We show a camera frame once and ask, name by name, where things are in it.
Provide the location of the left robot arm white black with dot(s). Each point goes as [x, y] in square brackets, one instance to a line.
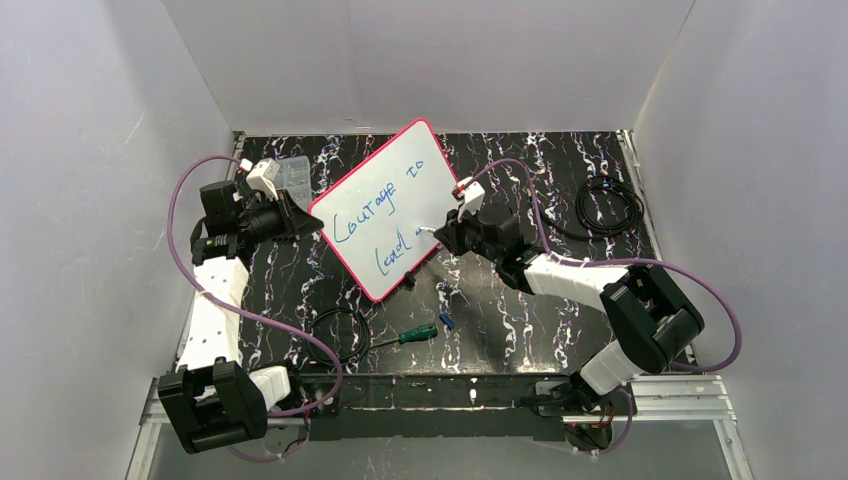
[210, 399]

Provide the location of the pink framed whiteboard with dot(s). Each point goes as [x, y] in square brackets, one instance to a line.
[375, 216]

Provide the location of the clear plastic organizer box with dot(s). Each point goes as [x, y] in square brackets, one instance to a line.
[294, 176]

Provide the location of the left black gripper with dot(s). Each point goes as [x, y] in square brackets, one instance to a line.
[287, 216]

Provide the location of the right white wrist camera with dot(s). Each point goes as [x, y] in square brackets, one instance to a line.
[469, 195]

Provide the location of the blue marker cap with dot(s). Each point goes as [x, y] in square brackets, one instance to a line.
[447, 321]

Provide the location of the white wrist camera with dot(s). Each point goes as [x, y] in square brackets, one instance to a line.
[469, 195]
[263, 178]

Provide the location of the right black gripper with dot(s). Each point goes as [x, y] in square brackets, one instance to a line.
[460, 232]

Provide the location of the white marker pen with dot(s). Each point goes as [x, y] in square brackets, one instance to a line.
[427, 230]

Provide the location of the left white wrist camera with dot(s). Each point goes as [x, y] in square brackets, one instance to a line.
[263, 178]

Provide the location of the green handled screwdriver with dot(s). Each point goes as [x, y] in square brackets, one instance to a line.
[417, 334]

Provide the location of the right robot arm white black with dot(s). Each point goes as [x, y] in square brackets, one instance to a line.
[651, 318]

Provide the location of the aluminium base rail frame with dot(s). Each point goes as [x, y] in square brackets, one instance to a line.
[672, 397]

